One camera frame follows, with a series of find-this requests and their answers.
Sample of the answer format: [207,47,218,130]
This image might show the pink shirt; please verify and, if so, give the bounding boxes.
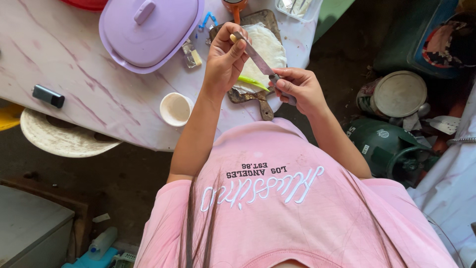
[134,118,460,268]

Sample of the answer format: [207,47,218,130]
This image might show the green board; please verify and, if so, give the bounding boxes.
[313,0,356,44]

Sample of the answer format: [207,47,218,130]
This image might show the butter piece in clear wrapper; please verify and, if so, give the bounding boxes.
[182,39,203,69]

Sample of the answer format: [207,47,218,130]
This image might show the clear plastic container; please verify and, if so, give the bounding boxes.
[275,0,323,23]

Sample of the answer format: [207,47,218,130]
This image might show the metal hose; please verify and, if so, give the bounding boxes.
[446,137,476,146]

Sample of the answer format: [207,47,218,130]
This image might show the paint can with white lid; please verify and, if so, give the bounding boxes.
[356,71,428,120]

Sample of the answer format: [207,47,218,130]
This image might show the wooden cutting board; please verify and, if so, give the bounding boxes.
[209,9,288,121]

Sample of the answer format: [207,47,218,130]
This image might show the lilac lidded casserole dish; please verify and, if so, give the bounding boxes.
[99,0,205,74]

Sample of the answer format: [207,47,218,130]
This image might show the blue plastic clip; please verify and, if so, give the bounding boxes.
[198,12,219,30]

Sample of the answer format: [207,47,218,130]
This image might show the blue tub with cloths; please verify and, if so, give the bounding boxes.
[406,0,476,79]

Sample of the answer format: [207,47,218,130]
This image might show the white flatbread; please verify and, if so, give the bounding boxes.
[232,22,288,95]

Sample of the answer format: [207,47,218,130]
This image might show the green plastic basket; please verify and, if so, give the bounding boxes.
[111,252,137,268]

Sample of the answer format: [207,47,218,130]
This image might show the white plastic bottle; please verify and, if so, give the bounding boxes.
[88,227,118,261]

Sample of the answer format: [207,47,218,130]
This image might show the white cloth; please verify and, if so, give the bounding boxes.
[407,82,476,268]

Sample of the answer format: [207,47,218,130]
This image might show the steel kitchen knife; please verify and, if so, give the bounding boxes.
[232,32,297,106]

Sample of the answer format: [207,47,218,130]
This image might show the person's right hand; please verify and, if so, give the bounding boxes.
[268,67,328,118]

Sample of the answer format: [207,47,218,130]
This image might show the white plastic stool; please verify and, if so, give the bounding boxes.
[20,108,123,158]

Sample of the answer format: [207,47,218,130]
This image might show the person's left hand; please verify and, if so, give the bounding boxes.
[203,22,250,99]

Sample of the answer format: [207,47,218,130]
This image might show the grey cabinet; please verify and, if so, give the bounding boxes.
[0,185,75,268]

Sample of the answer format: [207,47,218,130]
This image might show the red bowl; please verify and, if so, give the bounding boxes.
[59,0,109,11]

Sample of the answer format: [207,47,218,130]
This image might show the metal spoon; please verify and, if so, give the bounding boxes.
[416,102,432,120]

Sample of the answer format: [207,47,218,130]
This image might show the orange mug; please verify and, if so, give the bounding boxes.
[222,0,249,25]

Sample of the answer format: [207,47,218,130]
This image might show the grey and black lighter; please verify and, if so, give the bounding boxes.
[32,84,65,109]

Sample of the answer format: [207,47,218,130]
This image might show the white cup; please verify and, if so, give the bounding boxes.
[160,92,195,127]

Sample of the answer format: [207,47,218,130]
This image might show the green chili pepper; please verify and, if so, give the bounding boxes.
[238,75,271,93]

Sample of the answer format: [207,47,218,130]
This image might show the yellow plastic object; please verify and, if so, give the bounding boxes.
[0,102,25,132]

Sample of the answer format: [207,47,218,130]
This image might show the green box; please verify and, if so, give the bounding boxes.
[373,0,459,79]

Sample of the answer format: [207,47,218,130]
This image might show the green gas cylinder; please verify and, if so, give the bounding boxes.
[345,117,440,188]

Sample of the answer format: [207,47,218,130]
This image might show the blue plastic object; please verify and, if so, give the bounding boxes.
[61,247,119,268]

